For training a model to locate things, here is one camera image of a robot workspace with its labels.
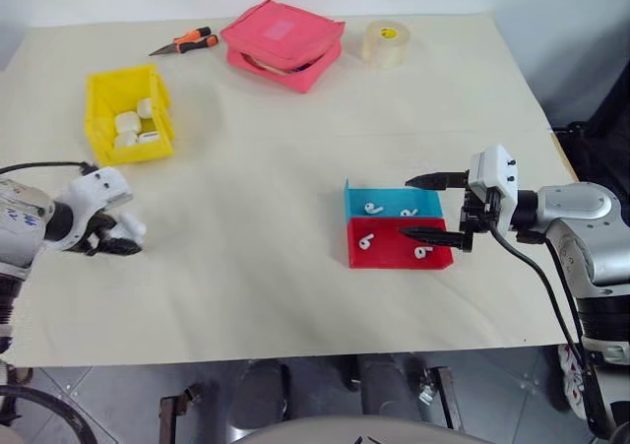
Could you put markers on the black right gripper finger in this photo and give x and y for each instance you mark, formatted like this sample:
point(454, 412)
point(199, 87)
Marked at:
point(435, 180)
point(433, 236)

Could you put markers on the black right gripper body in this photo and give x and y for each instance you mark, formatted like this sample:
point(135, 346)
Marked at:
point(476, 217)

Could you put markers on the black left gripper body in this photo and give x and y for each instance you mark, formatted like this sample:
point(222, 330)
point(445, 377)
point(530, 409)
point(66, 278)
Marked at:
point(98, 232)

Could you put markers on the white earbud case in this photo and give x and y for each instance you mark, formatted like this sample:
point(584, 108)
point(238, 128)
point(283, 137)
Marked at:
point(149, 136)
point(145, 107)
point(134, 225)
point(127, 121)
point(125, 140)

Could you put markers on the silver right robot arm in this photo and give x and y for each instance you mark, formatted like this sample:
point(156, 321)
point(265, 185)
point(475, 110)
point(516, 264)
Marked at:
point(581, 227)

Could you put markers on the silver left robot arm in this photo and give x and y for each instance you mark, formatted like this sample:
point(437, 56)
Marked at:
point(19, 227)

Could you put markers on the yellow plastic bin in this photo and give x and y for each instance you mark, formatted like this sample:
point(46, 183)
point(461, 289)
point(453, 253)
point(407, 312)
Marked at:
point(106, 99)

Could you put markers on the white earbud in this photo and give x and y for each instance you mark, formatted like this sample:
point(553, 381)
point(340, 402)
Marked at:
point(422, 253)
point(373, 209)
point(408, 213)
point(366, 243)

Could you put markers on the red plastic tray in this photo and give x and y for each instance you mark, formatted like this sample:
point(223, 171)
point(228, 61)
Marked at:
point(389, 247)

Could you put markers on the blue plastic tray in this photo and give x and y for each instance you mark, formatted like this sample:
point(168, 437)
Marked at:
point(394, 200)

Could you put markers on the clear tape roll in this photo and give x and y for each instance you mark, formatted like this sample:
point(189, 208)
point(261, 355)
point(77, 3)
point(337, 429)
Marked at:
point(386, 45)

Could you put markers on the black curved hoop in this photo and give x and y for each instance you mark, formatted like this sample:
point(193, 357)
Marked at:
point(64, 409)

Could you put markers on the white red patterned shoe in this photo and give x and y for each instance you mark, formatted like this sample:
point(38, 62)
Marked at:
point(572, 380)

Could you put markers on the dark rounded shape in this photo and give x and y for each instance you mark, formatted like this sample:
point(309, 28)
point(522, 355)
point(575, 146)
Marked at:
point(261, 395)

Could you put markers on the grey rounded robot body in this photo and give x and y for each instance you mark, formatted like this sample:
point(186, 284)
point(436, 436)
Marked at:
point(354, 431)

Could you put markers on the pink fabric pouch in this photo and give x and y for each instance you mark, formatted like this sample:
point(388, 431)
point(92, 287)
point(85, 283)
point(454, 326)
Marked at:
point(280, 35)

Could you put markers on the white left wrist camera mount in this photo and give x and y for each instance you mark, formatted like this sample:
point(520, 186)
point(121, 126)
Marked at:
point(93, 193)

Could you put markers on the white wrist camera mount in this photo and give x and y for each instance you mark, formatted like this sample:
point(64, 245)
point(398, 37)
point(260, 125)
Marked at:
point(93, 193)
point(494, 178)

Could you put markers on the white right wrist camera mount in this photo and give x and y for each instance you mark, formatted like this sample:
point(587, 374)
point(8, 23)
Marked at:
point(494, 178)

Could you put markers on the brown metal frame bar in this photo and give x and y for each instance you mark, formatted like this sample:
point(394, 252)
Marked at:
point(172, 414)
point(445, 399)

